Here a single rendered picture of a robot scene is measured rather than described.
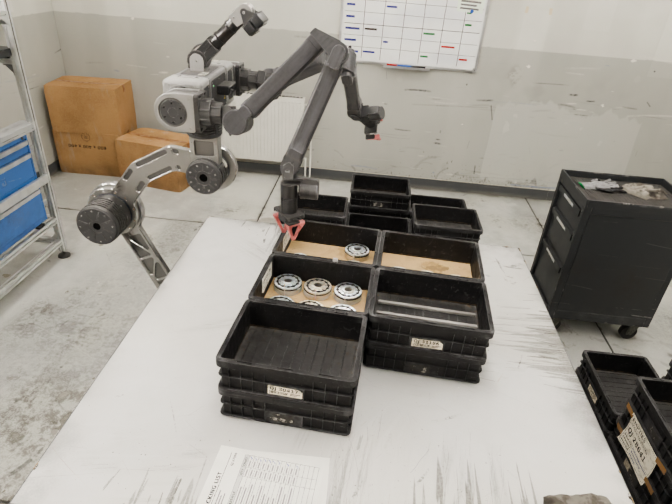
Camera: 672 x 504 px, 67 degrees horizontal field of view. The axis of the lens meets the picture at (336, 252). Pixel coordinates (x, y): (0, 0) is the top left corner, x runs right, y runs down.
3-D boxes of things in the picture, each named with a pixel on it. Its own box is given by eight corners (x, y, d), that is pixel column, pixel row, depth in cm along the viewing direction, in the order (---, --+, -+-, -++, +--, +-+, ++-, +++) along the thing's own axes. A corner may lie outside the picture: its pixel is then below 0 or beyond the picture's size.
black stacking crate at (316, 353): (216, 390, 145) (214, 361, 139) (247, 326, 170) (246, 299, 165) (352, 413, 141) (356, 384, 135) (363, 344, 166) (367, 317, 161)
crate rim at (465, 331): (367, 321, 162) (368, 315, 161) (375, 272, 187) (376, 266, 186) (493, 340, 158) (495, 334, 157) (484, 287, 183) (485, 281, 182)
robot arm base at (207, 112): (204, 125, 169) (201, 89, 162) (227, 127, 168) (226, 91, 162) (195, 133, 161) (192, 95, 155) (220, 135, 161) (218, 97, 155)
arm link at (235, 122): (324, 20, 156) (321, 15, 146) (353, 55, 158) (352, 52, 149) (225, 120, 167) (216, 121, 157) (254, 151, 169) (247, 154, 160)
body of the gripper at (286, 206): (289, 207, 177) (289, 188, 174) (304, 219, 171) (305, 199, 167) (273, 211, 174) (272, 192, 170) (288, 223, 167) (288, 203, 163)
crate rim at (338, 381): (213, 366, 140) (213, 359, 139) (246, 303, 166) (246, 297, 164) (356, 389, 136) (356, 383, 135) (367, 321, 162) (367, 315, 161)
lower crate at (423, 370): (361, 368, 172) (364, 342, 166) (369, 316, 198) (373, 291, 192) (479, 387, 168) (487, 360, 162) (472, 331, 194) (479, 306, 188)
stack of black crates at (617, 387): (667, 460, 216) (689, 423, 204) (595, 451, 217) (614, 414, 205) (628, 391, 250) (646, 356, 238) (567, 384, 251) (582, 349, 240)
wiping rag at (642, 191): (625, 198, 277) (628, 192, 275) (610, 182, 295) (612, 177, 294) (679, 203, 275) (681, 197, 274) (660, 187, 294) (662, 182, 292)
